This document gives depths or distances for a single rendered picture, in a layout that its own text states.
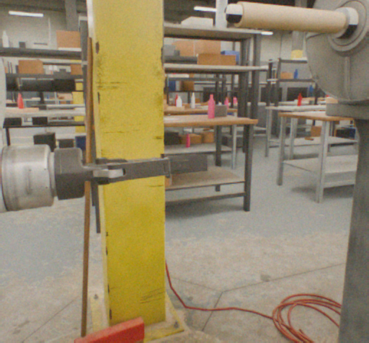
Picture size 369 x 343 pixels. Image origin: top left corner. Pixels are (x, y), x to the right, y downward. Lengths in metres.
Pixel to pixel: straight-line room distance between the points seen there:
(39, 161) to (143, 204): 1.00
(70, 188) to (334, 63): 0.49
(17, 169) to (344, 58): 0.53
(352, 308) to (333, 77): 0.56
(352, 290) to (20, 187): 0.76
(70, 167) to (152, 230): 1.05
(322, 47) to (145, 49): 0.83
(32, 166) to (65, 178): 0.04
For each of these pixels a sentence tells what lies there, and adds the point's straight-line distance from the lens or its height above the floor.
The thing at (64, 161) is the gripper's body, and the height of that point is 1.05.
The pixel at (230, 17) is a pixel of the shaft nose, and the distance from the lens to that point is 0.47.
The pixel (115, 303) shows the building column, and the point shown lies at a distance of 1.61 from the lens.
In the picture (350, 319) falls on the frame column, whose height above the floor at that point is 0.60.
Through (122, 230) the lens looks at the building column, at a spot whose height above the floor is 0.54.
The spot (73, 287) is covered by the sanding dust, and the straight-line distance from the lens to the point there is 2.11.
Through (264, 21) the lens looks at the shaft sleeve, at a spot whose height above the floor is 1.24.
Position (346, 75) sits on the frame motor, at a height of 1.17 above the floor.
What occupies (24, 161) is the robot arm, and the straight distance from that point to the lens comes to 0.45.
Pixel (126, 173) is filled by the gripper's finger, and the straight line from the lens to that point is 0.43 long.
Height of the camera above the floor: 1.14
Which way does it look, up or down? 12 degrees down
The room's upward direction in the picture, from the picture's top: straight up
